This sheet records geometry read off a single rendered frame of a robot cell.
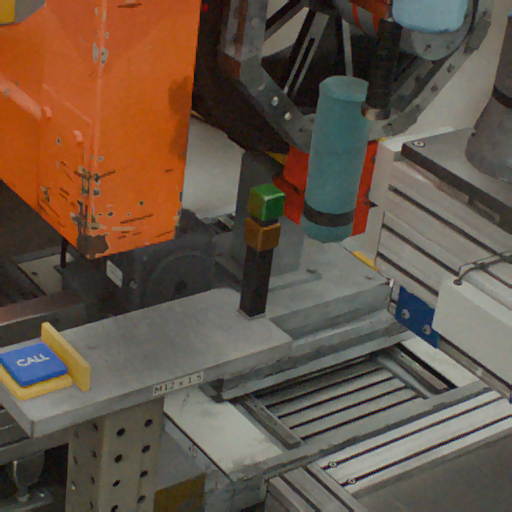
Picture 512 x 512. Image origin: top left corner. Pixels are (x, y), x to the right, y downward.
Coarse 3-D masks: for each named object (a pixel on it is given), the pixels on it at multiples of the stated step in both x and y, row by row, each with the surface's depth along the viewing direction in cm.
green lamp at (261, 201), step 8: (264, 184) 190; (272, 184) 190; (256, 192) 188; (264, 192) 188; (272, 192) 188; (280, 192) 188; (256, 200) 188; (264, 200) 187; (272, 200) 187; (280, 200) 188; (248, 208) 190; (256, 208) 188; (264, 208) 187; (272, 208) 188; (280, 208) 189; (256, 216) 189; (264, 216) 188; (272, 216) 189; (280, 216) 190
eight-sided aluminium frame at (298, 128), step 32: (224, 0) 201; (256, 0) 198; (480, 0) 227; (224, 32) 203; (256, 32) 200; (480, 32) 231; (224, 64) 205; (256, 64) 203; (416, 64) 233; (448, 64) 230; (256, 96) 207; (416, 96) 229; (288, 128) 214; (384, 128) 228
